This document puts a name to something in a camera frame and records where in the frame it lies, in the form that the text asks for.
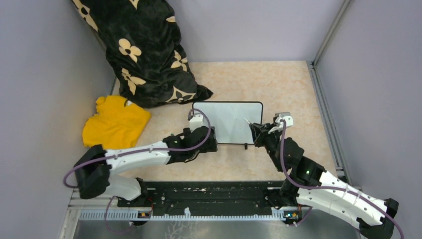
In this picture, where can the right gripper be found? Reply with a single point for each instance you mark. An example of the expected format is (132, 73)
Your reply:
(257, 129)

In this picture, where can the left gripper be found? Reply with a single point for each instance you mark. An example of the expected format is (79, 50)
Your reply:
(212, 145)

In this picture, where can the white whiteboard black frame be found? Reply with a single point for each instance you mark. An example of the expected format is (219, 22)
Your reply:
(227, 119)

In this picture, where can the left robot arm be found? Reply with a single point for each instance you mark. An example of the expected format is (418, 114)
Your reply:
(98, 171)

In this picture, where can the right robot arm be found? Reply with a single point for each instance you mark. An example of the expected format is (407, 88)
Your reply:
(308, 183)

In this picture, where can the yellow cloth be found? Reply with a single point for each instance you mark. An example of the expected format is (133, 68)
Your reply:
(117, 124)

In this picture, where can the black floral blanket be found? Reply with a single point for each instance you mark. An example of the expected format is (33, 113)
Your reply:
(143, 46)

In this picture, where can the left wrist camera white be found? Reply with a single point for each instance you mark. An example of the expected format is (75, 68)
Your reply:
(195, 120)

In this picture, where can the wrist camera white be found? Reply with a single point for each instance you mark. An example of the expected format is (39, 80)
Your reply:
(195, 120)
(281, 120)

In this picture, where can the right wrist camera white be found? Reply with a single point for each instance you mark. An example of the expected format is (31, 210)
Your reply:
(281, 120)

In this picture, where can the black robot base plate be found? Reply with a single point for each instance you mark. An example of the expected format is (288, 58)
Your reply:
(207, 198)

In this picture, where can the aluminium frame rail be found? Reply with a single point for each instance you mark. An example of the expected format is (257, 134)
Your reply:
(317, 82)

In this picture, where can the white slotted cable duct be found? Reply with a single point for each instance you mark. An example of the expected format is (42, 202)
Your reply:
(283, 215)

